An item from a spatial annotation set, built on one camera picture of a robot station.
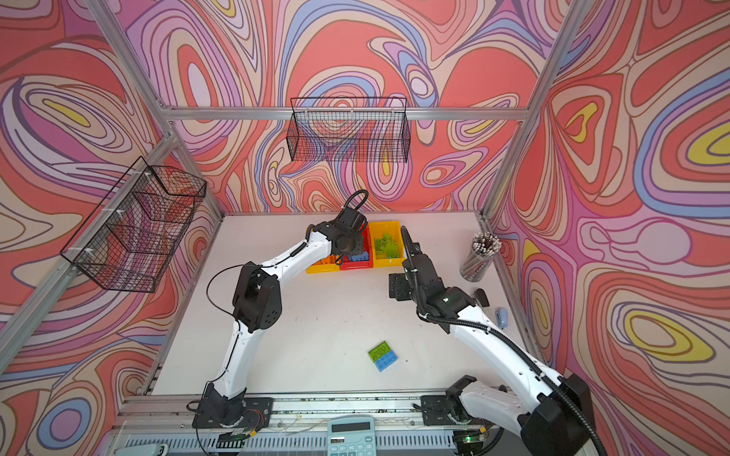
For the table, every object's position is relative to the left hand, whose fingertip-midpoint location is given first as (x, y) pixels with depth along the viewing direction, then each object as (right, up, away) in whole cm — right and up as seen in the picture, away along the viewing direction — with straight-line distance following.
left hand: (361, 247), depth 98 cm
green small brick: (+9, +3, +10) cm, 14 cm away
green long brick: (+9, -1, +7) cm, 11 cm away
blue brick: (+8, -33, -17) cm, 38 cm away
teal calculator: (-2, -46, -29) cm, 54 cm away
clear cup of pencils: (+38, -3, -9) cm, 39 cm away
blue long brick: (-1, -4, +4) cm, 6 cm away
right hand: (+13, -11, -17) cm, 24 cm away
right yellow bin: (+12, +6, +11) cm, 18 cm away
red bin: (-5, -6, -2) cm, 8 cm away
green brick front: (+6, -31, -14) cm, 34 cm away
